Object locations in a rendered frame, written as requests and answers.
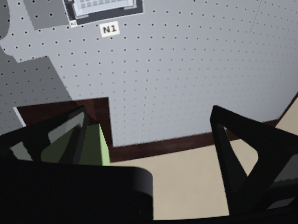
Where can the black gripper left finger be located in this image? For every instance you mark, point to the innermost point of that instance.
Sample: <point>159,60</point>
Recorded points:
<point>27,143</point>

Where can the white label reading n1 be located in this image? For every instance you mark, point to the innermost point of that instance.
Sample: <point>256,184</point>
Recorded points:
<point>109,29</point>

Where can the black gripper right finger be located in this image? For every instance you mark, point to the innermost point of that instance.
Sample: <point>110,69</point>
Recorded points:
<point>277,164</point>

